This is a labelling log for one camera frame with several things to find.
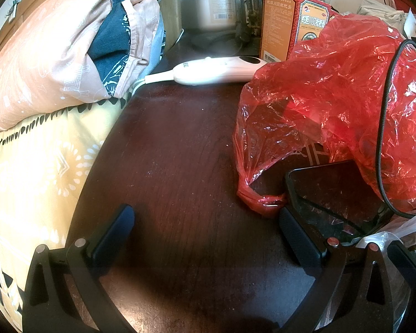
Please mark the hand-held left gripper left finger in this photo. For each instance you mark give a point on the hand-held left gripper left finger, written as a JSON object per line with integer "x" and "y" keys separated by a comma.
{"x": 114, "y": 229}

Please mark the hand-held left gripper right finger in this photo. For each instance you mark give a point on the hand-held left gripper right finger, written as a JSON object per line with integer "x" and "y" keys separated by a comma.
{"x": 296, "y": 232}

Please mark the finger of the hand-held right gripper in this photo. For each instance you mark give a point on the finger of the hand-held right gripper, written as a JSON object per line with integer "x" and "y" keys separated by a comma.
{"x": 405, "y": 262}

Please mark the black smartphone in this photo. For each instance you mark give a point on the black smartphone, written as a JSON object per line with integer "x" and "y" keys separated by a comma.
{"x": 332, "y": 194}

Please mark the yellow patterned bed sheet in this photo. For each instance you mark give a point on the yellow patterned bed sheet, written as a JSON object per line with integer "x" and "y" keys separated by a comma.
{"x": 48, "y": 166}

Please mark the red plastic bag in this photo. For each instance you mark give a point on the red plastic bag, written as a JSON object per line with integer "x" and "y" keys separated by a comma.
{"x": 332, "y": 86}

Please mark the dark blue patterned cloth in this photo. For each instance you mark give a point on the dark blue patterned cloth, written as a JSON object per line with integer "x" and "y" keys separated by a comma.
{"x": 107, "y": 41}

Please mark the orange medicine box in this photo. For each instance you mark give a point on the orange medicine box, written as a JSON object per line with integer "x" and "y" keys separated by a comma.
{"x": 277, "y": 24}

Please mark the dark metal stand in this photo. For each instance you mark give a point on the dark metal stand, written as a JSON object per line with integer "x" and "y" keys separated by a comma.
{"x": 248, "y": 3}

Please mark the white plastic bag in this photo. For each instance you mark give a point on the white plastic bag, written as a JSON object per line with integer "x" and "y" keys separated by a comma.
{"x": 374, "y": 8}

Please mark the beige canister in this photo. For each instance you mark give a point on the beige canister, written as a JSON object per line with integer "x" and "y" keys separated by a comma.
{"x": 215, "y": 3}

